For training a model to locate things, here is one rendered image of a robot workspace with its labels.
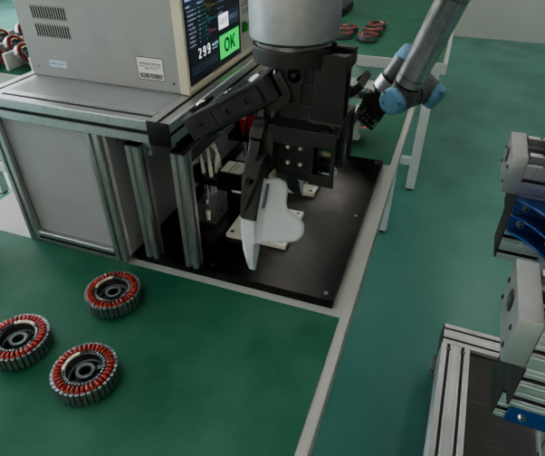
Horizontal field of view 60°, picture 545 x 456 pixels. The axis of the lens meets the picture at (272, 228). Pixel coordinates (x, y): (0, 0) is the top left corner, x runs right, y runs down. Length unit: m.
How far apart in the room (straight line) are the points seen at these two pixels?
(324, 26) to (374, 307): 1.76
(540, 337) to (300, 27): 0.53
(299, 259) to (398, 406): 0.87
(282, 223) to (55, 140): 0.72
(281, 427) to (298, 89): 0.57
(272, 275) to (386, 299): 1.15
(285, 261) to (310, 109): 0.68
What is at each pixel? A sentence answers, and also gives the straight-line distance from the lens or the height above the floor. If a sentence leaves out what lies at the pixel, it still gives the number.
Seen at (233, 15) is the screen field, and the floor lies 1.22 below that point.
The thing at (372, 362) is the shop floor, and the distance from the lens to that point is 1.88.
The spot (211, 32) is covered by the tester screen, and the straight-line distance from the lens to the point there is 1.05.
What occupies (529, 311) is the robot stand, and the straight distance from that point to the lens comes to 0.73.
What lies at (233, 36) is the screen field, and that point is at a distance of 1.16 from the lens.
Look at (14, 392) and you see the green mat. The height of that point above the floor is 0.75.
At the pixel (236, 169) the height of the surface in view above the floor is 0.92.
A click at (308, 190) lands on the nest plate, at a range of 1.29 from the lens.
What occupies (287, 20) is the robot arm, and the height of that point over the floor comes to 1.38.
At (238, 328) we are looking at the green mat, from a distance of 0.95.
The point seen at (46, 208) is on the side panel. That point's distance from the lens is 1.22.
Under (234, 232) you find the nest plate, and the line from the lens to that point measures 1.13.
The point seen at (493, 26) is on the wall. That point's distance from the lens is 6.36.
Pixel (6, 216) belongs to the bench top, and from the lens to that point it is 1.42.
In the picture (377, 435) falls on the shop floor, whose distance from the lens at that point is 1.71.
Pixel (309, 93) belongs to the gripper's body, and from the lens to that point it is 0.42.
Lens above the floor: 1.46
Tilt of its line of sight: 36 degrees down
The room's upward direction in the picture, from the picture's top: straight up
